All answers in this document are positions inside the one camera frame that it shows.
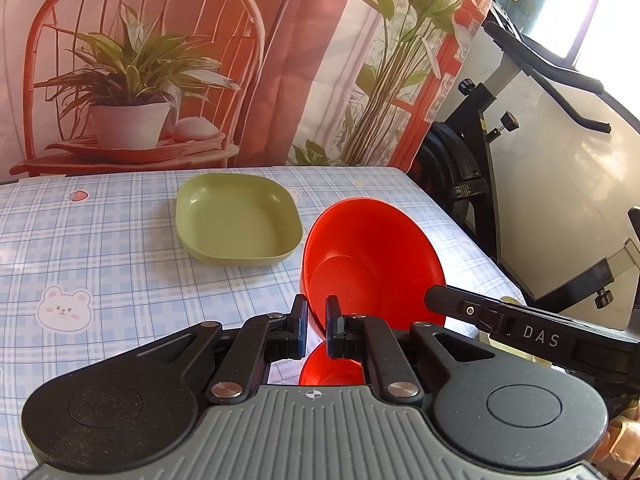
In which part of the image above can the green square plate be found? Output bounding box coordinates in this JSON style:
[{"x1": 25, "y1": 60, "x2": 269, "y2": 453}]
[{"x1": 175, "y1": 172, "x2": 304, "y2": 265}]

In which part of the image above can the red plastic bowl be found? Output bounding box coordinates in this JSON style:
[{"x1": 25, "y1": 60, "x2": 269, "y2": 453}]
[
  {"x1": 298, "y1": 342, "x2": 364, "y2": 387},
  {"x1": 300, "y1": 197, "x2": 447, "y2": 348}
]

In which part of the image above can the person's right hand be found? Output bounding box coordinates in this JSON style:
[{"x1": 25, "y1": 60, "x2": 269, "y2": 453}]
[{"x1": 592, "y1": 405, "x2": 640, "y2": 480}]

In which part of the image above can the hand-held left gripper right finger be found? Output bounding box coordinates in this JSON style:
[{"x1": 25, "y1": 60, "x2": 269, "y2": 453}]
[{"x1": 325, "y1": 296, "x2": 495, "y2": 404}]

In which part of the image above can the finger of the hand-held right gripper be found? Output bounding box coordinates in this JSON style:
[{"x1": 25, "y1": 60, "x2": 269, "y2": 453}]
[{"x1": 424, "y1": 285, "x2": 512, "y2": 335}]

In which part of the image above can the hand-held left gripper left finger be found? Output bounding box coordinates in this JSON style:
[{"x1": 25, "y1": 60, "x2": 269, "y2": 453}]
[{"x1": 145, "y1": 294, "x2": 309, "y2": 407}]

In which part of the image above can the black exercise bike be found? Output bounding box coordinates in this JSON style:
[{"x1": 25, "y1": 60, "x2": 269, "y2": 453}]
[{"x1": 414, "y1": 6, "x2": 640, "y2": 322}]

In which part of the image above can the blue plaid tablecloth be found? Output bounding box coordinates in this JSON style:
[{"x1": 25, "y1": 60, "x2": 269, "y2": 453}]
[{"x1": 0, "y1": 165, "x2": 531, "y2": 392}]

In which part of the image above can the printed backdrop cloth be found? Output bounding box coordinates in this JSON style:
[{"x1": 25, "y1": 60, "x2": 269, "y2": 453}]
[{"x1": 0, "y1": 0, "x2": 507, "y2": 179}]

